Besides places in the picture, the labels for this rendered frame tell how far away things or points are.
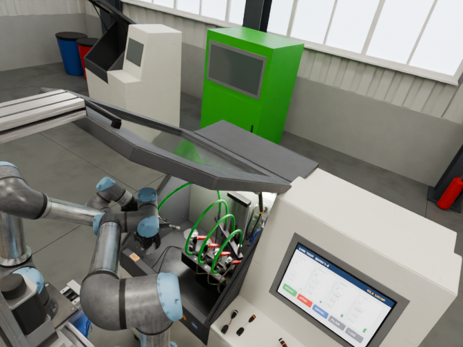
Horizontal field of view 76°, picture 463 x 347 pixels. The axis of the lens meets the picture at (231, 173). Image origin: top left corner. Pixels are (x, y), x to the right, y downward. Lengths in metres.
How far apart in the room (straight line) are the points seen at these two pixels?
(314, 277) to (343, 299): 0.14
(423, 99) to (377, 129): 0.71
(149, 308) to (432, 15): 4.63
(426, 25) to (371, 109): 1.21
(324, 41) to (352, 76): 0.67
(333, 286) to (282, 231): 0.29
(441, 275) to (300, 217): 0.52
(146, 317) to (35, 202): 0.59
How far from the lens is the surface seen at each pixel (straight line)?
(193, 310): 1.60
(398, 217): 1.61
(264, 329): 1.57
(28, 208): 1.18
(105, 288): 0.80
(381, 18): 4.93
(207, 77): 4.48
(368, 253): 1.26
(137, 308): 0.78
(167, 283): 0.79
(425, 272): 1.28
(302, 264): 1.36
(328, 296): 1.39
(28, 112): 0.77
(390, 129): 5.11
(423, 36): 4.89
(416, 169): 5.31
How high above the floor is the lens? 2.33
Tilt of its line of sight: 35 degrees down
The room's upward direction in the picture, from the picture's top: 9 degrees clockwise
